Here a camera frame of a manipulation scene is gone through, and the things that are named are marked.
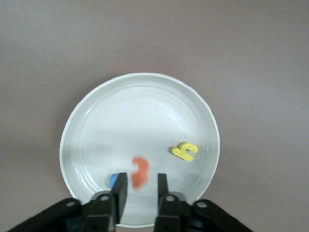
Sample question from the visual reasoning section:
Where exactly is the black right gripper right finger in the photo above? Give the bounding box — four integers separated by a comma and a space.
154, 173, 254, 232

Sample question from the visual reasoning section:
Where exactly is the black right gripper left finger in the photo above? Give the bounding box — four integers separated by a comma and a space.
7, 172, 128, 232

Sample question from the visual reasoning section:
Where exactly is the blue foam letter o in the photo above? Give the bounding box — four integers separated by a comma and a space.
108, 173, 121, 189

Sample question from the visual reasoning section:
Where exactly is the orange foam letter t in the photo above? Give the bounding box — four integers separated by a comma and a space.
130, 156, 150, 191

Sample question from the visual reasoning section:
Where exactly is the yellow foam letter h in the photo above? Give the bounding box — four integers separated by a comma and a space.
171, 141, 199, 162

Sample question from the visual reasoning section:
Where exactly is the beige round plate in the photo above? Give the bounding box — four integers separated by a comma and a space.
59, 72, 221, 228

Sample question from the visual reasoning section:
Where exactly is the brown table cover mat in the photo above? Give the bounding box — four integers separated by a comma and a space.
0, 0, 309, 232

